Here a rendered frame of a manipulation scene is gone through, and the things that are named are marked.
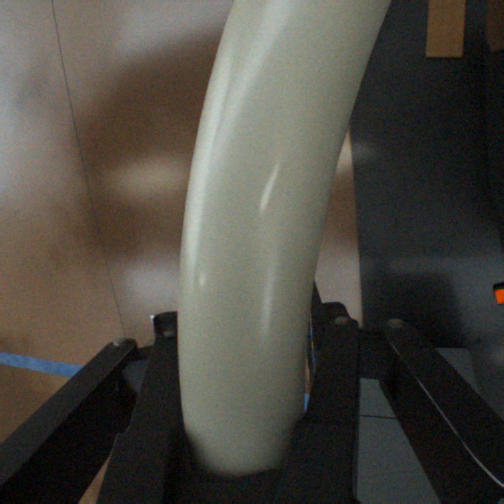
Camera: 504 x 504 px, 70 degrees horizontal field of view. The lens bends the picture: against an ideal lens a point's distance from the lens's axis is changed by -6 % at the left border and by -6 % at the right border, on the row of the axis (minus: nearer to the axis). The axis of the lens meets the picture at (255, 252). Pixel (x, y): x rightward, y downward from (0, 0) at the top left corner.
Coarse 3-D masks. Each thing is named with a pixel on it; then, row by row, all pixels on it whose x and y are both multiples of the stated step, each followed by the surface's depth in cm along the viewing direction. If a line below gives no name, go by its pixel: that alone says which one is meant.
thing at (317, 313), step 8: (312, 296) 16; (312, 304) 15; (320, 304) 15; (312, 312) 15; (320, 312) 14; (312, 320) 14; (320, 320) 14; (312, 328) 15; (320, 328) 15; (312, 336) 15; (320, 336) 15; (312, 344) 15; (320, 344) 15; (312, 352) 15; (312, 360) 15; (312, 368) 15; (312, 376) 15
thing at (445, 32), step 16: (432, 0) 98; (448, 0) 96; (464, 0) 95; (432, 16) 99; (448, 16) 98; (464, 16) 96; (432, 32) 100; (448, 32) 99; (432, 48) 102; (448, 48) 100
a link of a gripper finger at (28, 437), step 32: (128, 352) 13; (64, 384) 11; (96, 384) 11; (32, 416) 10; (64, 416) 10; (96, 416) 11; (128, 416) 13; (0, 448) 8; (32, 448) 8; (64, 448) 9; (96, 448) 11; (0, 480) 7; (32, 480) 8; (64, 480) 9
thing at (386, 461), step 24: (456, 360) 119; (360, 408) 105; (384, 408) 104; (360, 432) 96; (384, 432) 95; (360, 456) 88; (384, 456) 87; (408, 456) 86; (360, 480) 82; (384, 480) 80; (408, 480) 79
